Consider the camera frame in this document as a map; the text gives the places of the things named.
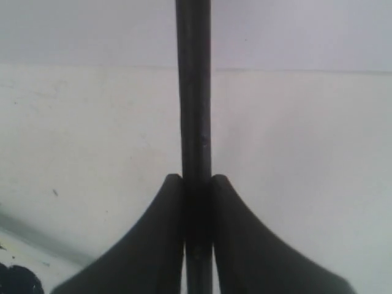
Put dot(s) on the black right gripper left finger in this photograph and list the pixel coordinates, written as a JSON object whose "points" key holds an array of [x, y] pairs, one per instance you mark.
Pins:
{"points": [[148, 259]]}

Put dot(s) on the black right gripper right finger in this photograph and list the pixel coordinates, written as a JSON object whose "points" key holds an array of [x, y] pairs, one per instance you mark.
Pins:
{"points": [[252, 259]]}

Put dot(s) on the black paint brush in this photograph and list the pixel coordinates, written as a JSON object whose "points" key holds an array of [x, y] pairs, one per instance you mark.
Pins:
{"points": [[193, 23]]}

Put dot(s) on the clear plastic tray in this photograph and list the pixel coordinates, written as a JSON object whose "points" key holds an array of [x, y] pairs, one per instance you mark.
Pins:
{"points": [[50, 260]]}

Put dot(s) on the dark blue paint blob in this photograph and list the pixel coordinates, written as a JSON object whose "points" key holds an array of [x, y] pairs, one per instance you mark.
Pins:
{"points": [[19, 280]]}

